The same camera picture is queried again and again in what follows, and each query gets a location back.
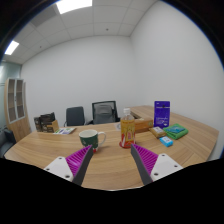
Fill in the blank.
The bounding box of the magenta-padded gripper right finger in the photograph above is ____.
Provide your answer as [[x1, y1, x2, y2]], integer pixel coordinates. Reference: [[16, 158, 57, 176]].
[[130, 143, 184, 186]]

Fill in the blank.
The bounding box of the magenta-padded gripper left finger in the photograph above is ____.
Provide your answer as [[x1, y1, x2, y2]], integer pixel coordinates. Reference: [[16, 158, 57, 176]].
[[43, 144, 95, 187]]

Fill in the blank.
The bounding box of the yellow-labelled tea drink bottle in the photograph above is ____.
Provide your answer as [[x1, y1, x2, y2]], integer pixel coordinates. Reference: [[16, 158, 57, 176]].
[[119, 107, 137, 149]]

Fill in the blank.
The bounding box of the green mug with white inside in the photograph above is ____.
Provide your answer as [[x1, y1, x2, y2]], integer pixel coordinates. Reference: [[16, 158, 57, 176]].
[[78, 129, 107, 154]]

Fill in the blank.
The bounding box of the small light blue box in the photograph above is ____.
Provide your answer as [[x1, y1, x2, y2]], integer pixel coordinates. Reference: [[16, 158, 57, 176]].
[[158, 135, 175, 148]]

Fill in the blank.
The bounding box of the small tan box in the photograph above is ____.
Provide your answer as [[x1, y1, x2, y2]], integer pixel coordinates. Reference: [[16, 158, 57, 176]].
[[148, 126, 167, 139]]

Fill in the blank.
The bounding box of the green and white leaflet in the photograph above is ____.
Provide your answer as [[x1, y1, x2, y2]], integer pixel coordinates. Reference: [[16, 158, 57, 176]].
[[53, 126, 77, 136]]

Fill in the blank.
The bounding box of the orange-brown tissue box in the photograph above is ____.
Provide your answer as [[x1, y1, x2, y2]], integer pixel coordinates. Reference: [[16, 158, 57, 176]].
[[134, 116, 155, 134]]

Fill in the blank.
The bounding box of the tan cardboard box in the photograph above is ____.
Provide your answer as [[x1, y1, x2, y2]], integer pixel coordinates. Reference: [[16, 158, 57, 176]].
[[46, 119, 60, 134]]

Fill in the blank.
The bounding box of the black solid-back office chair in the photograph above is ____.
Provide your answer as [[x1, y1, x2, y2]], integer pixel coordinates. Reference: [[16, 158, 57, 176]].
[[63, 106, 87, 128]]

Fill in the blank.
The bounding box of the purple upright box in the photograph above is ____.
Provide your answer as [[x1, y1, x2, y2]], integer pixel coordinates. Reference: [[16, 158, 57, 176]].
[[153, 100, 171, 129]]

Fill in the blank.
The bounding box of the wooden side cabinet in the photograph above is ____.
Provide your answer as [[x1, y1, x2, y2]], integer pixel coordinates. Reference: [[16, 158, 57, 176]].
[[128, 105, 156, 119]]

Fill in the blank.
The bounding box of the large dark brown box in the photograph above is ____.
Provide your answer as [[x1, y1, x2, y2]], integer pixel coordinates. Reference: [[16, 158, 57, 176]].
[[39, 112, 57, 133]]

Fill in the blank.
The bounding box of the black mesh-back office chair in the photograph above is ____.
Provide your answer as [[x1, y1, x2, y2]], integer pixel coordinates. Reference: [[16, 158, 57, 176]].
[[87, 100, 121, 126]]

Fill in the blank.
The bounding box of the small dark brown box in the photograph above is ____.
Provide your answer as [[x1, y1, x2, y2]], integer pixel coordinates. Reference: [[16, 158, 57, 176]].
[[33, 116, 43, 133]]

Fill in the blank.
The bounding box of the wooden glass-door shelf unit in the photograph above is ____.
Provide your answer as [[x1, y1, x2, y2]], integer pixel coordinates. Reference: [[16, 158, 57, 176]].
[[3, 77, 33, 144]]

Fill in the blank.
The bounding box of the black leather sofa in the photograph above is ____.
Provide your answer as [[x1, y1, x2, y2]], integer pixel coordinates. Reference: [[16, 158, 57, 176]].
[[0, 127, 17, 158]]

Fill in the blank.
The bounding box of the small ceiling light panel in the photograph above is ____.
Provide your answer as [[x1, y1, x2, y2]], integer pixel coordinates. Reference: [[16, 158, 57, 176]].
[[4, 40, 20, 56]]

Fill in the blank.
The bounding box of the grey ceiling air vent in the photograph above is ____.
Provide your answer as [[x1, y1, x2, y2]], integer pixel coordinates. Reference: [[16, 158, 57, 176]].
[[29, 3, 59, 28]]

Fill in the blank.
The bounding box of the large ceiling light panel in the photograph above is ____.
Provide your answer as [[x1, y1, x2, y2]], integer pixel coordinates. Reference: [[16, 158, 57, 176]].
[[55, 0, 93, 15]]

